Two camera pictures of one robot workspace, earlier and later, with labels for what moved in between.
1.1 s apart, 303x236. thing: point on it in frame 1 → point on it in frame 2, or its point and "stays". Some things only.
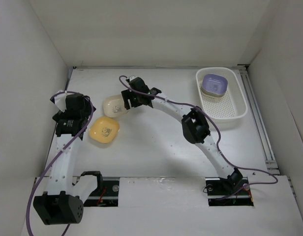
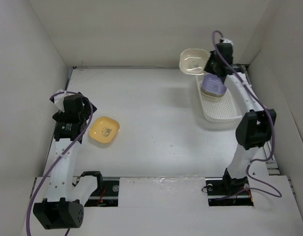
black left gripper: (60, 115) stays
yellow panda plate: (104, 130) stays
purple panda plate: (215, 83) stays
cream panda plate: (114, 106) → (193, 61)
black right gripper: (127, 94) → (207, 68)
